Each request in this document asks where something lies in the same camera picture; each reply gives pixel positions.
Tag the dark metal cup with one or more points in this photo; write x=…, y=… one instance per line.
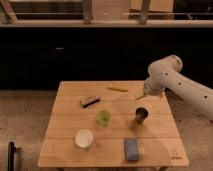
x=141, y=115

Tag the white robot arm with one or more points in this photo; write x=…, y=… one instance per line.
x=165, y=73

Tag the green translucent cup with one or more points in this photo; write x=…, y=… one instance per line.
x=103, y=117

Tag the blue sponge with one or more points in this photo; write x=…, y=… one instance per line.
x=131, y=149

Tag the wooden table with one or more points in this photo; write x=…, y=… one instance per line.
x=159, y=142

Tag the black bar object on floor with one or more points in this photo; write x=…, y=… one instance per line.
x=11, y=152

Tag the wooden railing shelf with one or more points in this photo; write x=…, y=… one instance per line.
x=107, y=13

